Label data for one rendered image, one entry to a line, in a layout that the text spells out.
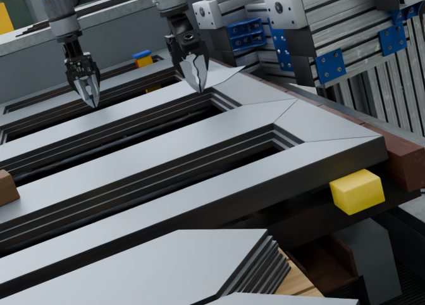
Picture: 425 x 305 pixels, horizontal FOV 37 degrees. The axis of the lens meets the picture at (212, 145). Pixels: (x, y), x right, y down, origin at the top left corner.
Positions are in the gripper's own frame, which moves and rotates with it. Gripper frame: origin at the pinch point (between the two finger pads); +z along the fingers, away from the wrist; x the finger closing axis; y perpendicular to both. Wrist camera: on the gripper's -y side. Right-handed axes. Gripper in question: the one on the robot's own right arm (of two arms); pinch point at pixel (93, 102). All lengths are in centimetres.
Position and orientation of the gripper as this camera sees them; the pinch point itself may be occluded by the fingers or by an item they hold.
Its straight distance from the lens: 182.9
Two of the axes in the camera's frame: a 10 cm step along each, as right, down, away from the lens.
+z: 2.9, 9.1, 3.0
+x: 9.2, -3.4, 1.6
